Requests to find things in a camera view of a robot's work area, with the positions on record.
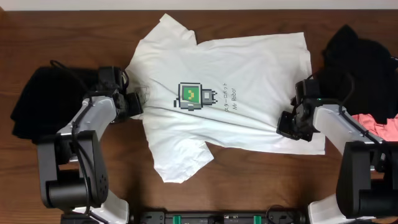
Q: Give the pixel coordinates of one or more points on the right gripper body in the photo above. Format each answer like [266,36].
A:
[288,123]

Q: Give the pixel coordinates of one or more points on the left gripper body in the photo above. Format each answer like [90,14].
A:
[134,104]

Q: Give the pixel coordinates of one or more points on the white printed t-shirt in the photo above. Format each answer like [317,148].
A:
[227,92]

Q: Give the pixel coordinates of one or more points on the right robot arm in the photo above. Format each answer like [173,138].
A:
[367,182]

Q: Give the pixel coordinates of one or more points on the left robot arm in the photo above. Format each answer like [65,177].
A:
[73,175]

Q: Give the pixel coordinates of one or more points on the black garment right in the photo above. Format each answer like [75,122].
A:
[360,73]

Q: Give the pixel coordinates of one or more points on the black folded garment left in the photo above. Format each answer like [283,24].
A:
[50,99]

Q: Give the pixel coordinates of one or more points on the pink garment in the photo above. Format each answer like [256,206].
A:
[386,131]

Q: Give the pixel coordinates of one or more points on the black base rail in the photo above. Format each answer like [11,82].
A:
[271,216]

